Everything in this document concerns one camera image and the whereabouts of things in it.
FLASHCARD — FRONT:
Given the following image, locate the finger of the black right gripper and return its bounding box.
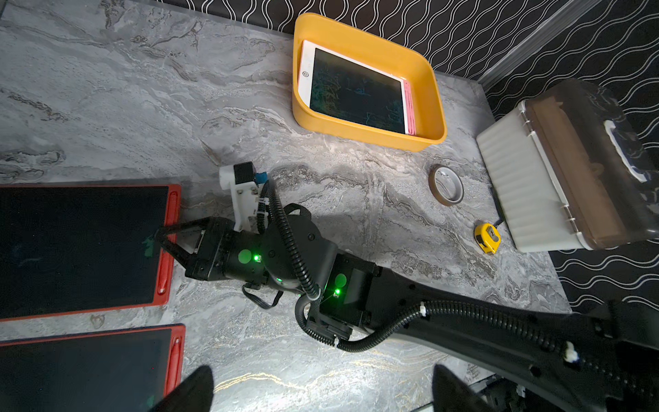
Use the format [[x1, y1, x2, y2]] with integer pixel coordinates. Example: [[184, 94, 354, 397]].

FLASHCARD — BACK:
[[154, 217, 211, 242], [158, 239, 197, 270]]

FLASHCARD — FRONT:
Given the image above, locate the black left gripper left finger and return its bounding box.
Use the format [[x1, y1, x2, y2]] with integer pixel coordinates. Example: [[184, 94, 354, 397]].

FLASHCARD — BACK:
[[150, 365, 215, 412]]

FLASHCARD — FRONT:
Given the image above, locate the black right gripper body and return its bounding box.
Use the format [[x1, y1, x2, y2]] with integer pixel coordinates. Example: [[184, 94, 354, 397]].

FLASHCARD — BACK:
[[185, 217, 267, 285]]

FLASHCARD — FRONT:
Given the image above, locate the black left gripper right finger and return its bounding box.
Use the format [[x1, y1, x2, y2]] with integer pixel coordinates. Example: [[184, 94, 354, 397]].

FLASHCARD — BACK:
[[432, 364, 494, 412]]

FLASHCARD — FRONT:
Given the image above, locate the red writing tablet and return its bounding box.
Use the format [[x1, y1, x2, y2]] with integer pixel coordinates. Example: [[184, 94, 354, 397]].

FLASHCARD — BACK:
[[1, 324, 185, 411], [1, 185, 182, 320]]

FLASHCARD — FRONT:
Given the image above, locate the white writing tablet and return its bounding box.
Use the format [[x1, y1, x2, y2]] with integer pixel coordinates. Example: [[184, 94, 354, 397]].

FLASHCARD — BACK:
[[298, 41, 408, 135]]

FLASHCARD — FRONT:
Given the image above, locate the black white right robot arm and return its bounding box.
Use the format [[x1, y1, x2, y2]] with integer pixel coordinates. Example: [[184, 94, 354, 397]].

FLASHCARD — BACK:
[[155, 180, 658, 411]]

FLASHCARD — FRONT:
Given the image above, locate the pink writing tablet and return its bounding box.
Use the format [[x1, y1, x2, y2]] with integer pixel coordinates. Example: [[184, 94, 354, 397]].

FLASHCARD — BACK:
[[402, 79, 416, 136]]

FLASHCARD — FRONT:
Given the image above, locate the yellow plastic storage tray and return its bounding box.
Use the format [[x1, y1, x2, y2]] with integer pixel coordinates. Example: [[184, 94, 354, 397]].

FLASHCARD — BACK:
[[292, 13, 448, 152]]

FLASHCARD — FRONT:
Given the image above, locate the yellow tape measure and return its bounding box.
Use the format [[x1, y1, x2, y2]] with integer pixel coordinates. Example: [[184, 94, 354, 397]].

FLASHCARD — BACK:
[[474, 223, 502, 254]]

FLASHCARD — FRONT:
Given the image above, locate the white toolbox brown lid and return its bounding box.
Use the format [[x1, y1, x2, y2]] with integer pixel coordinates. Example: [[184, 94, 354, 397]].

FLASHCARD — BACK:
[[476, 79, 658, 252]]

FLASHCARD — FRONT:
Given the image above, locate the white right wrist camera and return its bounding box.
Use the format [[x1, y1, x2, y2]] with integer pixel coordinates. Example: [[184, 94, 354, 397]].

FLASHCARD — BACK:
[[219, 162, 260, 232]]

